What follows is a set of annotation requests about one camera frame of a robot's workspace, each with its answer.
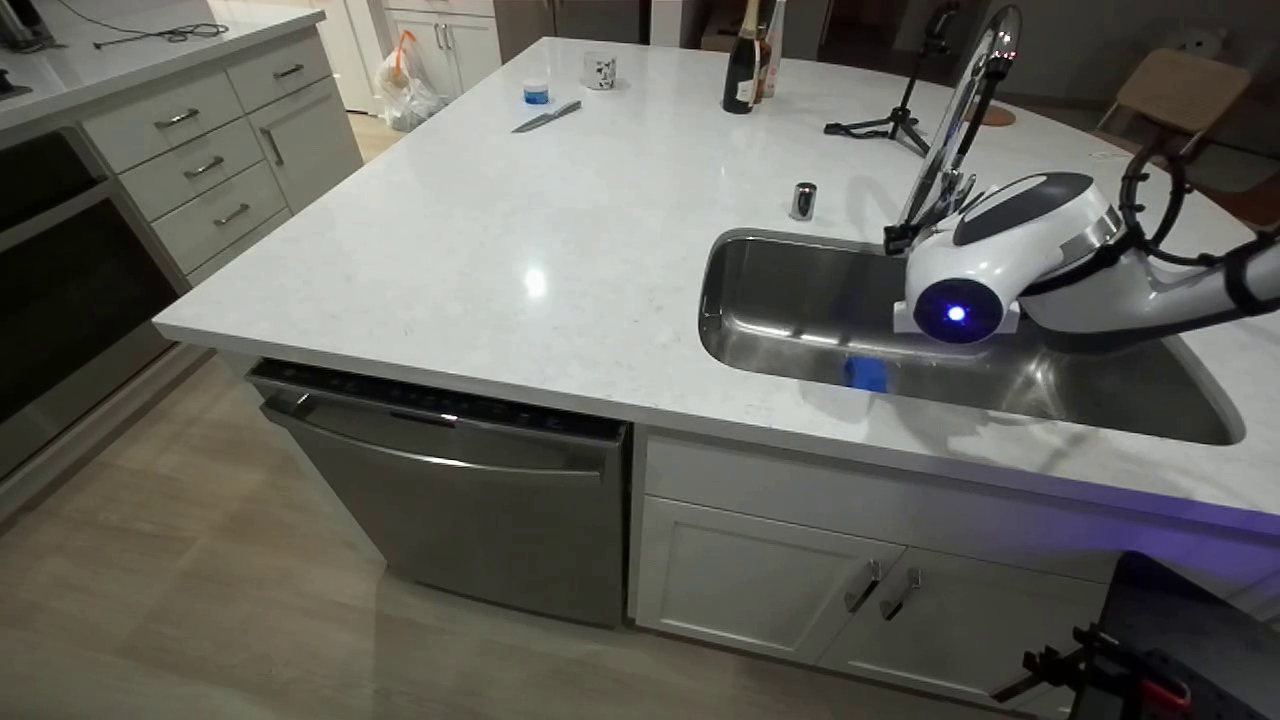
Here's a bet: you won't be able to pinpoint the stainless steel sink basin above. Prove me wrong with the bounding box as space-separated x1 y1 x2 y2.
697 222 1246 449

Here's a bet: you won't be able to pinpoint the blue sponge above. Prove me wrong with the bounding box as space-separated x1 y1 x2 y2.
848 360 889 392

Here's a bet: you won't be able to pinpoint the blue tape roll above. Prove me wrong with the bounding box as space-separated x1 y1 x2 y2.
520 82 552 109

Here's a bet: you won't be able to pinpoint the black mini tripod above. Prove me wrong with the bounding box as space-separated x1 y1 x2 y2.
819 2 971 161

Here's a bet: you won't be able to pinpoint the white island cabinet doors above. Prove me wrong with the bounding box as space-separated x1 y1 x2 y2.
636 431 1117 701

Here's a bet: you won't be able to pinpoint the dark wine bottle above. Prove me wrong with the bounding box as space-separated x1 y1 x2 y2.
720 0 761 114

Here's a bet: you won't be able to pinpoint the small glass cup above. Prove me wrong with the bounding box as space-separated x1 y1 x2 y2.
586 56 619 92

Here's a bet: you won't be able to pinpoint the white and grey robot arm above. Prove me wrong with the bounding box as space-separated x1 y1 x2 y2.
891 170 1280 353

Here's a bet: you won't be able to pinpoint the small chrome soap dispenser cap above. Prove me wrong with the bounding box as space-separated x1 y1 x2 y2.
793 180 816 221

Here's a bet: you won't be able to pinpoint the grey side drawer cabinet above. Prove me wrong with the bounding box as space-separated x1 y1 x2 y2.
85 32 361 283

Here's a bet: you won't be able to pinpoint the black camera rig with clamp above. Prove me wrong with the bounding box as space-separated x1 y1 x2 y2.
991 550 1280 720

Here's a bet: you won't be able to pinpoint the chrome gooseneck kitchen faucet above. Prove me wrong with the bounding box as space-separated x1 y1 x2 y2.
883 2 1025 254

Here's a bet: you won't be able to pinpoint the stainless steel dishwasher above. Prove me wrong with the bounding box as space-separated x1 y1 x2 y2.
247 360 626 628

